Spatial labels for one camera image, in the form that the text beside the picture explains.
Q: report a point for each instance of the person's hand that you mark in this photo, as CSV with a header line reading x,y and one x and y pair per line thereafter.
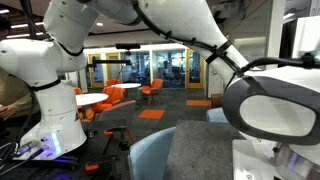
x,y
7,112

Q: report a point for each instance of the orange armchair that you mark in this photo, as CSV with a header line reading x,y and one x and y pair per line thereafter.
x,y
77,90
110,96
113,82
151,88

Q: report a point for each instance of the orange black clamp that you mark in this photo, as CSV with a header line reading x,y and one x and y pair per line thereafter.
x,y
115,132
93,165

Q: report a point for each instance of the round ceiling light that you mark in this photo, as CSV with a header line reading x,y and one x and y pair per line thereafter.
x,y
99,24

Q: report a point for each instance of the black robot platform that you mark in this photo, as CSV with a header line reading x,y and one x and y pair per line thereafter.
x,y
96,146

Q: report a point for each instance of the brown ottoman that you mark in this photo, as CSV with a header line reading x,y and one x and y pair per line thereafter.
x,y
216,100

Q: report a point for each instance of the gray upholstered chair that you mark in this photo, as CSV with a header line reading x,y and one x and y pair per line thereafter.
x,y
118,111

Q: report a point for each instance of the black horizontal bar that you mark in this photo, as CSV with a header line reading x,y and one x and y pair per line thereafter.
x,y
110,62

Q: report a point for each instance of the yellow framed glass door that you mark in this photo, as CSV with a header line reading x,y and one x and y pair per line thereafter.
x,y
96,71
113,66
195,70

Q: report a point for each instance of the wall whiteboard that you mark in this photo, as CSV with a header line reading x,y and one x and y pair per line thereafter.
x,y
253,48

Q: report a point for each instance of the ceiling strip light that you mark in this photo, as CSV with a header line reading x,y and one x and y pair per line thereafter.
x,y
23,35
26,25

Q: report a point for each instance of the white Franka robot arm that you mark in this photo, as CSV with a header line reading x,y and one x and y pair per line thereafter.
x,y
186,20

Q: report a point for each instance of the white round table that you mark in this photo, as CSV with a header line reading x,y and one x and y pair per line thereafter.
x,y
93,98
126,85

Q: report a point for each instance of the light blue chair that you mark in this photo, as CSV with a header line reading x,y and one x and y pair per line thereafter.
x,y
216,116
150,156

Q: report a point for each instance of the black camera on stand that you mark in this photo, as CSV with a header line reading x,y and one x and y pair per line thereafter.
x,y
128,46

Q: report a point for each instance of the ceiling projector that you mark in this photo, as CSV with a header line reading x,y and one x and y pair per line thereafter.
x,y
230,8

